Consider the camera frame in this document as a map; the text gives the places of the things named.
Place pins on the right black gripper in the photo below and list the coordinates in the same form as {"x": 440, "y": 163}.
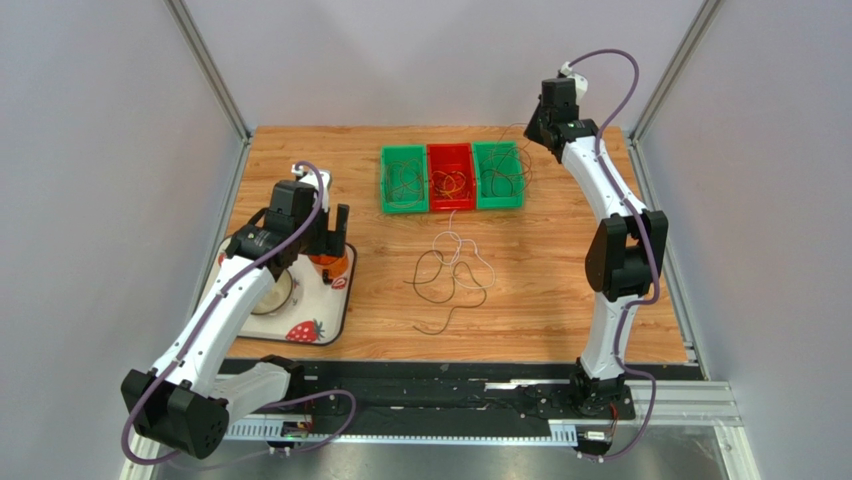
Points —
{"x": 539, "y": 126}

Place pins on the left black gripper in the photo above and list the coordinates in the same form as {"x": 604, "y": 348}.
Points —
{"x": 330, "y": 242}

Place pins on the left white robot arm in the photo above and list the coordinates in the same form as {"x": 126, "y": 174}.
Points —
{"x": 178, "y": 402}

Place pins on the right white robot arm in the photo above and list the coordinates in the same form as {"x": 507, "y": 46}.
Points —
{"x": 624, "y": 260}

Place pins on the orange plastic cup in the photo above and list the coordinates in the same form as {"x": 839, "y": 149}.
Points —
{"x": 331, "y": 269}

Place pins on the right green bin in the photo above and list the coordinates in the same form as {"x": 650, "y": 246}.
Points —
{"x": 500, "y": 175}

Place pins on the green bin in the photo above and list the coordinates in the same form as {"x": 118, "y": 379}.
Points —
{"x": 403, "y": 179}
{"x": 500, "y": 175}

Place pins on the strawberry pattern tray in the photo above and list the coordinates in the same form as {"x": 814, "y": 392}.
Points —
{"x": 314, "y": 315}

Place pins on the grey bowl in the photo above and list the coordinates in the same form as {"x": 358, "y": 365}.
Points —
{"x": 277, "y": 297}

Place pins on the left green bin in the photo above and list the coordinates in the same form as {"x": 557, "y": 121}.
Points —
{"x": 403, "y": 179}

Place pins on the red bin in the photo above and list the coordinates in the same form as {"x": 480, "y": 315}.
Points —
{"x": 452, "y": 182}

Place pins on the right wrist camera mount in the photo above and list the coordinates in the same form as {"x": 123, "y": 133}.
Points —
{"x": 580, "y": 82}

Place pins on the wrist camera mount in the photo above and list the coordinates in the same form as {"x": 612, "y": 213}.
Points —
{"x": 580, "y": 82}
{"x": 305, "y": 174}

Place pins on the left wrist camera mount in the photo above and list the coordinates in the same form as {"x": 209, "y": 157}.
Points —
{"x": 305, "y": 174}

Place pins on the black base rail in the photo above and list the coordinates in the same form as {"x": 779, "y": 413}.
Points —
{"x": 440, "y": 400}

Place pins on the aluminium frame rail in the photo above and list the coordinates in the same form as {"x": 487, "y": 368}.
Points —
{"x": 667, "y": 404}

